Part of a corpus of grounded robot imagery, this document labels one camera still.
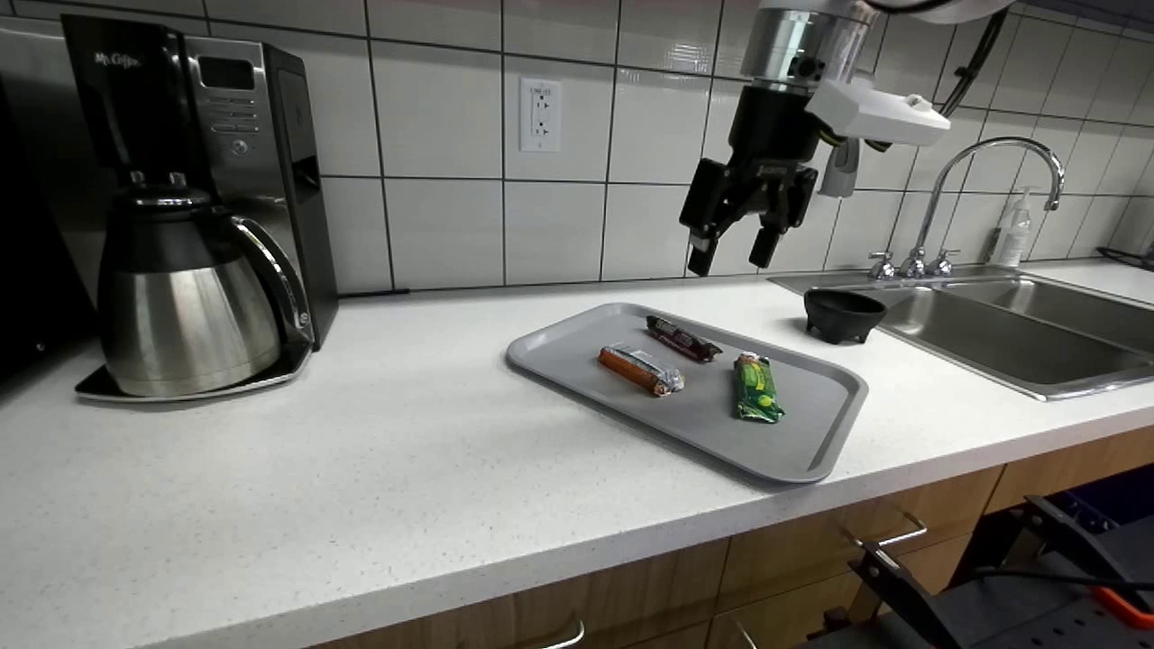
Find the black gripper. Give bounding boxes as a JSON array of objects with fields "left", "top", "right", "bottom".
[{"left": 680, "top": 86, "right": 835, "bottom": 283}]

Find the green granola bar packet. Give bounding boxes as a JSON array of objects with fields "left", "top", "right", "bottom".
[{"left": 728, "top": 350, "right": 791, "bottom": 427}]

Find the small silver object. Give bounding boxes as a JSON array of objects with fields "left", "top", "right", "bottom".
[{"left": 595, "top": 342, "right": 690, "bottom": 401}]

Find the grey plastic tray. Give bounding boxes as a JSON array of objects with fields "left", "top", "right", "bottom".
[{"left": 503, "top": 301, "right": 872, "bottom": 490}]

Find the black bowl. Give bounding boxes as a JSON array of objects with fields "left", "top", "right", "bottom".
[{"left": 801, "top": 284, "right": 892, "bottom": 350}]

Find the clear soap bottle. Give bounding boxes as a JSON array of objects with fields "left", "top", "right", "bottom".
[{"left": 986, "top": 193, "right": 1038, "bottom": 270}]

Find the stainless steel sink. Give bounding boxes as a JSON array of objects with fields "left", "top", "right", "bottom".
[{"left": 779, "top": 265, "right": 1154, "bottom": 404}]

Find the wooden base cabinet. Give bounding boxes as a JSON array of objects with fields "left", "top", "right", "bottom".
[{"left": 312, "top": 427, "right": 1154, "bottom": 649}]

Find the black coffee maker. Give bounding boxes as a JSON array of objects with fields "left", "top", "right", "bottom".
[{"left": 57, "top": 11, "right": 344, "bottom": 407}]

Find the steel coffee carafe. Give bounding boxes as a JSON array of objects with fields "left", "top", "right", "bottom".
[{"left": 95, "top": 193, "right": 319, "bottom": 401}]

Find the black microwave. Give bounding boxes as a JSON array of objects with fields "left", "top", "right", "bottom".
[{"left": 0, "top": 85, "right": 100, "bottom": 391}]

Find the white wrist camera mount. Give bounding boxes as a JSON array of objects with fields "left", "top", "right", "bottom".
[{"left": 805, "top": 77, "right": 952, "bottom": 153}]

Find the white wall outlet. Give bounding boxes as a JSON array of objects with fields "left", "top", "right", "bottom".
[{"left": 520, "top": 77, "right": 567, "bottom": 157}]

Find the black robot cart frame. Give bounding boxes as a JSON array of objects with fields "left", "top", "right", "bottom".
[{"left": 814, "top": 461, "right": 1154, "bottom": 649}]

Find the orange clamp handle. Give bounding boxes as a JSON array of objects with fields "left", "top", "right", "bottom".
[{"left": 1087, "top": 581, "right": 1154, "bottom": 634}]

